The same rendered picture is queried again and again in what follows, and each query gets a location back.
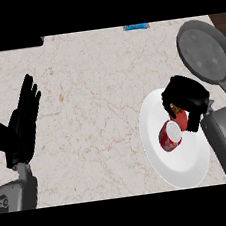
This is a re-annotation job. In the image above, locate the blue packet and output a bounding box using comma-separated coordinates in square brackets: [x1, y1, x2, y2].
[122, 21, 151, 33]

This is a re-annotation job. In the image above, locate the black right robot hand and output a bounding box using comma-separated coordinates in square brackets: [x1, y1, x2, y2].
[158, 70, 215, 137]

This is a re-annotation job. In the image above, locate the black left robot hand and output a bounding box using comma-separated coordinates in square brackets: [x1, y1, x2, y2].
[0, 71, 51, 170]

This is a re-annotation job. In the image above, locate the red can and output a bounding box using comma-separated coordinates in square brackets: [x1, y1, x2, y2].
[156, 118, 185, 154]

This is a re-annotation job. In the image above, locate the grey frying pan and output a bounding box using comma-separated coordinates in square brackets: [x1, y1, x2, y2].
[173, 14, 226, 125]

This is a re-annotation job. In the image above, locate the red bell pepper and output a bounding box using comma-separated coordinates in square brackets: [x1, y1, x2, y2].
[167, 101, 191, 133]

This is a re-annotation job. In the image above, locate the white plate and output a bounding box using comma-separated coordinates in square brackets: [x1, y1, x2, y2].
[133, 82, 216, 195]

